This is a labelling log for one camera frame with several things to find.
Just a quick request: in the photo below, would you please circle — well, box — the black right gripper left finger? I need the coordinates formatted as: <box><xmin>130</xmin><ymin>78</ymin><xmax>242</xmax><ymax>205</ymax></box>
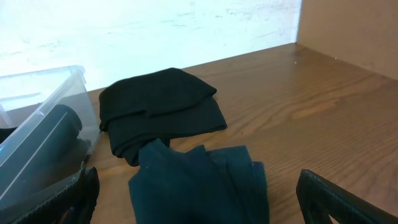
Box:
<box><xmin>1</xmin><ymin>166</ymin><xmax>100</xmax><ymax>224</ymax></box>

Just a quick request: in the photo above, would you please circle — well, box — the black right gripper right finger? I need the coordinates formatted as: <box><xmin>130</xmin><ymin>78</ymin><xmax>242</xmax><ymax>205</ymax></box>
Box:
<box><xmin>296</xmin><ymin>169</ymin><xmax>397</xmax><ymax>224</ymax></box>

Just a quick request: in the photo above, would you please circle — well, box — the black knit garment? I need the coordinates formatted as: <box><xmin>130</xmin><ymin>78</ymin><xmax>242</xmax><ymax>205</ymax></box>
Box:
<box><xmin>1</xmin><ymin>105</ymin><xmax>90</xmax><ymax>204</ymax></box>

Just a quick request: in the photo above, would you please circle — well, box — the clear plastic storage bin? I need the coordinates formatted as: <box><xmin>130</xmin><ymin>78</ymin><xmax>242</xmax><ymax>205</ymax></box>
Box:
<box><xmin>1</xmin><ymin>65</ymin><xmax>100</xmax><ymax>209</ymax></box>

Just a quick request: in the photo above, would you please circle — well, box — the dark teal folded garment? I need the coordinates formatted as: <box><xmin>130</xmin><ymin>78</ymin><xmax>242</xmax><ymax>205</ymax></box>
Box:
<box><xmin>129</xmin><ymin>140</ymin><xmax>270</xmax><ymax>224</ymax></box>

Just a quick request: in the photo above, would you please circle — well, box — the black folded cloth right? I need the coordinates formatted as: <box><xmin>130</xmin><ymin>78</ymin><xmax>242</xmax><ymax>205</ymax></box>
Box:
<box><xmin>99</xmin><ymin>68</ymin><xmax>227</xmax><ymax>166</ymax></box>

